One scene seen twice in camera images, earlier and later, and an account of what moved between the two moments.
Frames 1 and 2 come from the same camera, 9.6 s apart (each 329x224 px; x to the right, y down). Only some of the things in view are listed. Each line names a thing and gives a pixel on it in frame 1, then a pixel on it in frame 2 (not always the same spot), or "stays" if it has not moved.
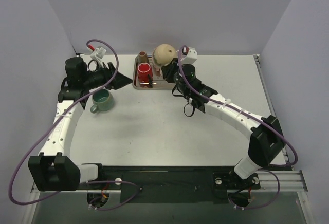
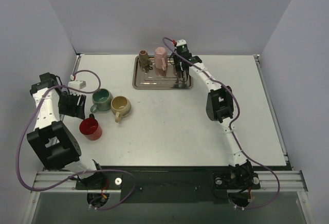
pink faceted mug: [156, 68] to [161, 58]
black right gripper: [168, 70] to [181, 63]
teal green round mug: [103, 100] stays
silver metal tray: [159, 82] stays
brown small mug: [142, 57] stays
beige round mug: [163, 54] to [120, 106]
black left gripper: [112, 73] to [76, 106]
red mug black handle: [145, 74] to [89, 128]
